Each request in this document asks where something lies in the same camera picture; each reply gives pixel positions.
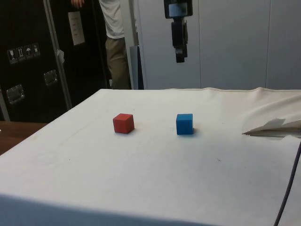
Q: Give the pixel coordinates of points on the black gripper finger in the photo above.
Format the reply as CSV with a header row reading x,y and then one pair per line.
x,y
176,35
186,33

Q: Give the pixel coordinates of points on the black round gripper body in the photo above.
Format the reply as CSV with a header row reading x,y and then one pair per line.
x,y
178,9

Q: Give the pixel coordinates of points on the pale locker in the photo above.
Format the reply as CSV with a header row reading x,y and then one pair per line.
x,y
235,47

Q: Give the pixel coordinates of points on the person in white shirt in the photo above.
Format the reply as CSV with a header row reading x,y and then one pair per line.
x,y
115,23

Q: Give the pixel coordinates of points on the blue wooden cube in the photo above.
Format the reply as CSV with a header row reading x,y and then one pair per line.
x,y
184,124

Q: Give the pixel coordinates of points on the red wooden cube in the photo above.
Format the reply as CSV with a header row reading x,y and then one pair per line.
x,y
123,123

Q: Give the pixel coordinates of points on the black cabinet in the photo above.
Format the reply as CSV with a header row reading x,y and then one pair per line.
x,y
28,47

